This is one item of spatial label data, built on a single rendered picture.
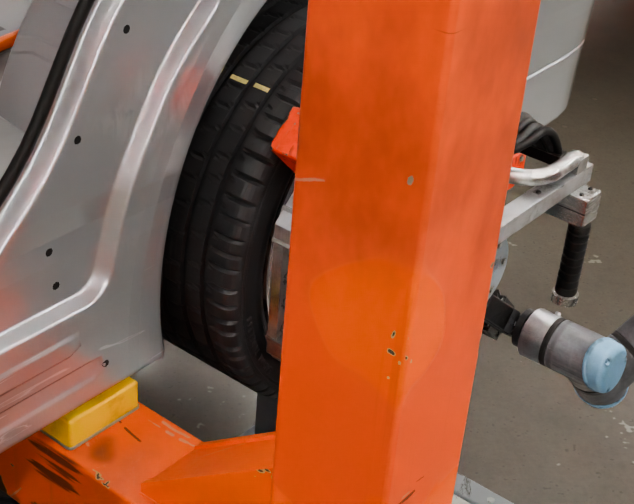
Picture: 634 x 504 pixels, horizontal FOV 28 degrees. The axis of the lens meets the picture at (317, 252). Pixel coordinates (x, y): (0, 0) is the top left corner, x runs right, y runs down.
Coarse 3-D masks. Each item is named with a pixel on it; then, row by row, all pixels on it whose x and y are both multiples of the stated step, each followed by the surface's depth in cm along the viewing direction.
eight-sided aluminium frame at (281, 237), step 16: (288, 208) 177; (288, 224) 176; (272, 240) 178; (288, 240) 177; (288, 256) 180; (272, 272) 181; (272, 288) 182; (272, 304) 184; (272, 320) 185; (272, 336) 186; (272, 352) 188
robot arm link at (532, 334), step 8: (536, 312) 216; (544, 312) 216; (528, 320) 215; (536, 320) 215; (544, 320) 215; (552, 320) 215; (528, 328) 215; (536, 328) 214; (544, 328) 214; (520, 336) 215; (528, 336) 215; (536, 336) 214; (520, 344) 216; (528, 344) 215; (536, 344) 214; (520, 352) 217; (528, 352) 216; (536, 352) 214; (536, 360) 216
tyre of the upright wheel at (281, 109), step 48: (288, 0) 192; (240, 48) 184; (288, 48) 182; (240, 96) 180; (288, 96) 177; (192, 144) 181; (240, 144) 178; (192, 192) 180; (240, 192) 176; (192, 240) 181; (240, 240) 177; (192, 288) 185; (240, 288) 181; (192, 336) 194; (240, 336) 186
